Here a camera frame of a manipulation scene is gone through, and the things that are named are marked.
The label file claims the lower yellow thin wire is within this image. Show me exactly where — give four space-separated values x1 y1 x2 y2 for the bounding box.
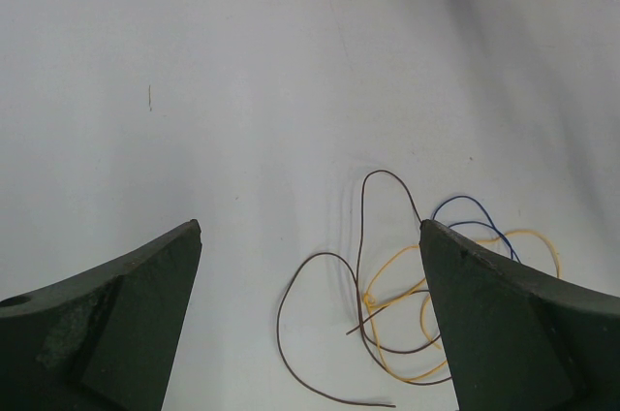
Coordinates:
361 229 561 382

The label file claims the blue thin wire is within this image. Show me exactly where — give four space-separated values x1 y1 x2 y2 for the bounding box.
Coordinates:
432 195 522 265

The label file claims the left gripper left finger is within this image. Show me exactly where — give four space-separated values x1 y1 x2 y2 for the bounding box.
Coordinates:
1 220 202 410

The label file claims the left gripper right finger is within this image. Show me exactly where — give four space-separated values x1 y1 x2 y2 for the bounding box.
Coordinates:
420 220 619 410

